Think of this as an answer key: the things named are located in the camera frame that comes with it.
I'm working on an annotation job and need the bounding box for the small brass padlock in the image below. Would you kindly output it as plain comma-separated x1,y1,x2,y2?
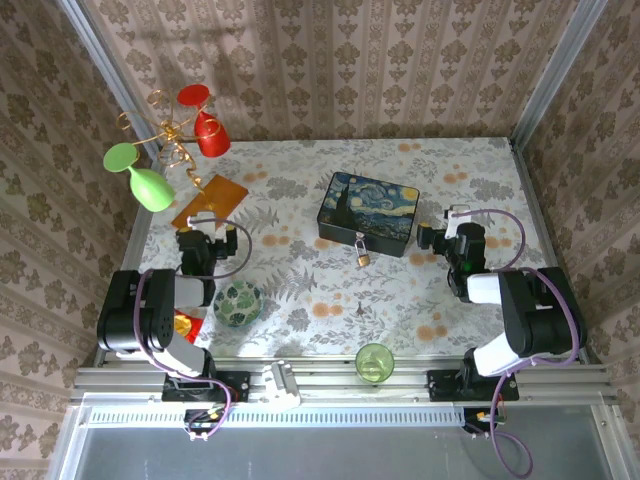
353,234,372,268

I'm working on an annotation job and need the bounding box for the starry night painted box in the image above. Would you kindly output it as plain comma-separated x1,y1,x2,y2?
316,171,420,259

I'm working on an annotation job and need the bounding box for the orange square plate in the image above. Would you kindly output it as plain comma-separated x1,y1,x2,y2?
170,173,250,234

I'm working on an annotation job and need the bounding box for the green plastic goblet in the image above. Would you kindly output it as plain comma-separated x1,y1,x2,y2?
102,142,176,213

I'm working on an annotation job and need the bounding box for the green patterned ball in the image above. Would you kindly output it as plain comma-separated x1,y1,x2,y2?
213,280,265,329

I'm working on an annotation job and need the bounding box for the red snack packet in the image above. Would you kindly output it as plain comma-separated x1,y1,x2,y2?
172,308,207,346

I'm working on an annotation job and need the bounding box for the floral patterned tablecloth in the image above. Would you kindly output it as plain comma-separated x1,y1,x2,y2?
114,137,576,359

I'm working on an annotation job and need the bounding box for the red plastic goblet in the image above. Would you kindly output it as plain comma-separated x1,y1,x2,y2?
177,84,232,159

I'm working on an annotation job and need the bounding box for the green glass tumbler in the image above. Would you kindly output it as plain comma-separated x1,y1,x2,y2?
354,342,395,385

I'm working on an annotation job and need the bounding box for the black connector block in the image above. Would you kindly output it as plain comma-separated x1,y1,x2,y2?
462,407,506,435
183,407,226,436

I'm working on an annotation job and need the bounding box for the grey metal shelf panel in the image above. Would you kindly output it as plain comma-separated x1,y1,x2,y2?
47,404,636,480

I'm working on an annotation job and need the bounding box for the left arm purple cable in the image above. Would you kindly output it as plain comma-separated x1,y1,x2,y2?
132,215,252,444

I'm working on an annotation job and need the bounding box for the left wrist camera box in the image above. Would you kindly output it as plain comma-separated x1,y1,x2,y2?
187,210,226,241

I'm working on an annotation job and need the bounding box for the aluminium table side rail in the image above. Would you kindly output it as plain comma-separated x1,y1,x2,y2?
92,149,166,369
508,139,604,365

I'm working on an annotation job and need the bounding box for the gold wire glass stand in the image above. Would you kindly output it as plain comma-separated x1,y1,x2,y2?
115,89,214,211

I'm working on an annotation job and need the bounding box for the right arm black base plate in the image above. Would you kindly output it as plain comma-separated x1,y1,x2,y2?
426,368,520,403

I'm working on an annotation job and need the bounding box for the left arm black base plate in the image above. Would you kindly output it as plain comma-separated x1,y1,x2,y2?
162,370,251,404

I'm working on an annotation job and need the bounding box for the white plastic mount bracket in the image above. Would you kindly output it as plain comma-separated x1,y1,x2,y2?
262,359,302,412

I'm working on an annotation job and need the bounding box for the aluminium frame cross rail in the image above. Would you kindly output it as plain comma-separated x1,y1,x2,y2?
69,363,617,404

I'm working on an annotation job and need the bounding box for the aluminium frame post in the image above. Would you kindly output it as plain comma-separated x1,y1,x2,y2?
508,0,610,149
54,0,169,156

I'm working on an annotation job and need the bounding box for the white slotted cable duct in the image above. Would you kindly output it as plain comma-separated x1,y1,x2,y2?
84,403,466,429

